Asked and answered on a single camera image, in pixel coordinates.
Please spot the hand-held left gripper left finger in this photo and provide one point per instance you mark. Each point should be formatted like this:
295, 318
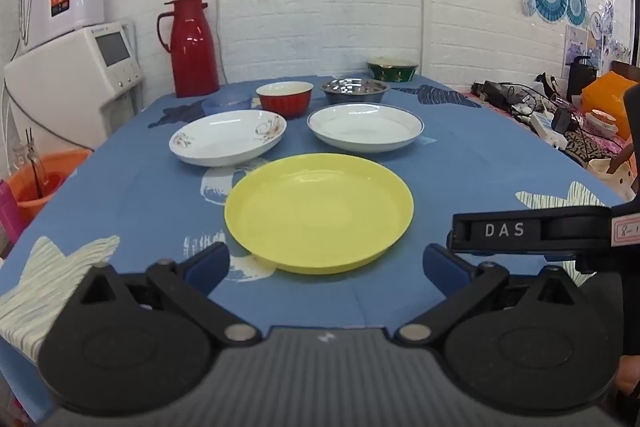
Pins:
206, 263

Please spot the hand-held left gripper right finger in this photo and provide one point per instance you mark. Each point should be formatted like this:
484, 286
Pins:
441, 265

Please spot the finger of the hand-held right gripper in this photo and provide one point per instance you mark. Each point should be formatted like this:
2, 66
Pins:
505, 229

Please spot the yellow plastic plate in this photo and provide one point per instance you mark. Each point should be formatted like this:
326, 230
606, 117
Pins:
320, 212

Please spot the stainless steel bowl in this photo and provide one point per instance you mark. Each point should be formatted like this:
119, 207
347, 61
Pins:
355, 95

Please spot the person's right forearm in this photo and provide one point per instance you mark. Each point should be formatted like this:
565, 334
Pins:
627, 379

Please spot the small stacked bowls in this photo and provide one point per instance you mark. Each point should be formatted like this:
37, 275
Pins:
601, 123

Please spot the person's right hand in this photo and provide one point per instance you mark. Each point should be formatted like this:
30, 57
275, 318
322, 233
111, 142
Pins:
620, 161

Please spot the white polka dot bag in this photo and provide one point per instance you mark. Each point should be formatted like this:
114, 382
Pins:
612, 182

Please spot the white power strip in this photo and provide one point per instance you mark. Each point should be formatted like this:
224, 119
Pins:
546, 129

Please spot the blue printed tablecloth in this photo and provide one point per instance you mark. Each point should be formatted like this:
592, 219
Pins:
125, 187

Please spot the leopard print cloth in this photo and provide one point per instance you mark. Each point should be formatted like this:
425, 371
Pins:
585, 147

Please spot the black power adapter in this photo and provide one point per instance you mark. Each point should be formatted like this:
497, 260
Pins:
562, 119

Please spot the white floral plate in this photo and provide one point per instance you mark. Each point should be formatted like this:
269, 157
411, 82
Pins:
225, 139

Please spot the black electronic device pile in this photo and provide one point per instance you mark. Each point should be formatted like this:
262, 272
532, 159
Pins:
492, 92

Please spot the white blue-rimmed plate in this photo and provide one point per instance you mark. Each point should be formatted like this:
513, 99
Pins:
365, 127

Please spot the translucent blue plastic bowl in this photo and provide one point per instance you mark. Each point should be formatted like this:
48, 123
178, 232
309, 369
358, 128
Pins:
226, 103

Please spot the black cylindrical container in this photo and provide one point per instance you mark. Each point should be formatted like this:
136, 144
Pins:
581, 79

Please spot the orange bag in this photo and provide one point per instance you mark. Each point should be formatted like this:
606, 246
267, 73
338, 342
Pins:
612, 99

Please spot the red ceramic bowl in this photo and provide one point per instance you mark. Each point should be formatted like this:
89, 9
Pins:
285, 104

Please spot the orange plastic bucket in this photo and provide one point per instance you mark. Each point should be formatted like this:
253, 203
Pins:
30, 207

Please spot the green patterned bowl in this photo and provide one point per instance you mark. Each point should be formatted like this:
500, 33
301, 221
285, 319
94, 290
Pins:
392, 73

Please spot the glass bottle with sticks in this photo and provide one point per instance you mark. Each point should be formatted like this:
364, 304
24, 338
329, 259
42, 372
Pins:
34, 162

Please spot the red thermos jug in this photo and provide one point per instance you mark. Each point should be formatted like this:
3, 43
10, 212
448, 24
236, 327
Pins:
192, 52

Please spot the white appliance with screen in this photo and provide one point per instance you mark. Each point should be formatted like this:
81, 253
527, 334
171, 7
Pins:
65, 87

